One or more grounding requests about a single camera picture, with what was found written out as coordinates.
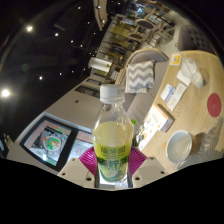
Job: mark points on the printed paper menu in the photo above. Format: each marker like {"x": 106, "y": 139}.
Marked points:
{"x": 145, "y": 138}

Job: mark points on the group of cafe chairs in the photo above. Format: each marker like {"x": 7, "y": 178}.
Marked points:
{"x": 150, "y": 23}

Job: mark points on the flat round red coaster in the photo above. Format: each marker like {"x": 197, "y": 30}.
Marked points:
{"x": 214, "y": 105}

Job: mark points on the brown mug with white inside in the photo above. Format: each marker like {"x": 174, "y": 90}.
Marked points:
{"x": 179, "y": 146}

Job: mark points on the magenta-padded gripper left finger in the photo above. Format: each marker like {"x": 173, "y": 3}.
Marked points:
{"x": 79, "y": 170}

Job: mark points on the white round column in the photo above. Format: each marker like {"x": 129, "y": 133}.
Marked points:
{"x": 99, "y": 65}

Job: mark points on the group of ceiling spotlights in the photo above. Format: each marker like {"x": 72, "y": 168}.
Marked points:
{"x": 30, "y": 28}

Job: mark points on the window with holiday decals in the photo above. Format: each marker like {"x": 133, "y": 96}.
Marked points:
{"x": 50, "y": 143}

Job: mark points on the blue and white card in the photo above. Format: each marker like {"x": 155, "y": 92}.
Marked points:
{"x": 167, "y": 92}

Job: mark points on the clear bottle with yellow-green label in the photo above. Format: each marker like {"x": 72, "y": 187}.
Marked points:
{"x": 112, "y": 143}

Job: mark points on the clear plastic cup with straw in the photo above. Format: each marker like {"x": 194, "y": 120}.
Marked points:
{"x": 193, "y": 71}

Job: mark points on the grey curved sofa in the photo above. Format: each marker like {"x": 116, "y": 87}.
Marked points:
{"x": 143, "y": 103}

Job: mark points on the grey white chevron cushion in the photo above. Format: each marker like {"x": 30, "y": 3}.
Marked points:
{"x": 140, "y": 76}

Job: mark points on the small yellow card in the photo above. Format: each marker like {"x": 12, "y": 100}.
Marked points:
{"x": 175, "y": 59}

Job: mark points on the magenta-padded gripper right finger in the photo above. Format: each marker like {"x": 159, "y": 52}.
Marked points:
{"x": 146, "y": 170}

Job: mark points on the white paper slip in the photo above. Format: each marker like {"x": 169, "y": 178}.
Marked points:
{"x": 178, "y": 96}

